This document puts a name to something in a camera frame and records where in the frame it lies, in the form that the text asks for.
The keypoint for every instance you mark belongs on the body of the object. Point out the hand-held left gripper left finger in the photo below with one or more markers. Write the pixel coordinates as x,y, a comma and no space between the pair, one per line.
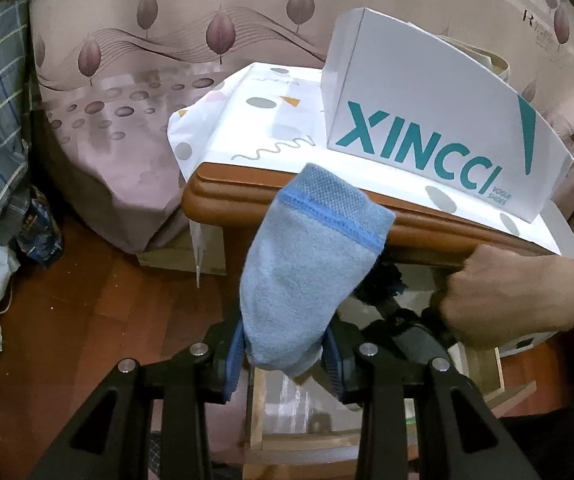
234,365

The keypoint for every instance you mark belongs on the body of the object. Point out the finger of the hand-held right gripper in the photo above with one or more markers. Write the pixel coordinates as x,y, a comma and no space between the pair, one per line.
392,312

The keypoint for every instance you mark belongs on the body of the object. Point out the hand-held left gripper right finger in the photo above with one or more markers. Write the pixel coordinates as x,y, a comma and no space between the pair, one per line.
334,365

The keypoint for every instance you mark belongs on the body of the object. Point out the dark navy sock roll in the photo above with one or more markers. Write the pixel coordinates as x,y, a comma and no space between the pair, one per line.
382,280

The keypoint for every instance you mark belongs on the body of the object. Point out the wooden drawer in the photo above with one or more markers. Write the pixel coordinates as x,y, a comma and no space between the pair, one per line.
312,400

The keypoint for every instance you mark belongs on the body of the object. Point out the light blue sock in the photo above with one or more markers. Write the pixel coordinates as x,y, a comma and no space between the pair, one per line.
297,285

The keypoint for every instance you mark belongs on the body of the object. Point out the person's right hand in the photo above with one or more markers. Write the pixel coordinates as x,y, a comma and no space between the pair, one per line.
507,295

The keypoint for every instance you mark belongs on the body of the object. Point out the beige box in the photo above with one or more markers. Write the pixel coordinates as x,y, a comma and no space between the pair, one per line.
167,260

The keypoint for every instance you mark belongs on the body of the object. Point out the person's dark trouser leg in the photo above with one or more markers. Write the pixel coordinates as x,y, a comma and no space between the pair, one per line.
547,445

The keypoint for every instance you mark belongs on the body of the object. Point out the brown wooden nightstand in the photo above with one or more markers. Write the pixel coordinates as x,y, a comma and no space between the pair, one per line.
227,195

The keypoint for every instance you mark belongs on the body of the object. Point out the white shoe box teal print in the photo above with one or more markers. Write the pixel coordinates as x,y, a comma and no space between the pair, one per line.
417,100

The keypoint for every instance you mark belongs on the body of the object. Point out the white patterned table cover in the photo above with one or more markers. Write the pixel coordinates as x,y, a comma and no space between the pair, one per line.
257,120

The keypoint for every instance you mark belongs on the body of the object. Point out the blue plastic package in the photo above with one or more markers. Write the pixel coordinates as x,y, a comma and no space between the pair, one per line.
39,230

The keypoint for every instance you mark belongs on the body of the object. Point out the beige paper bag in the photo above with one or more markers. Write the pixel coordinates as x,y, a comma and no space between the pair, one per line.
487,62

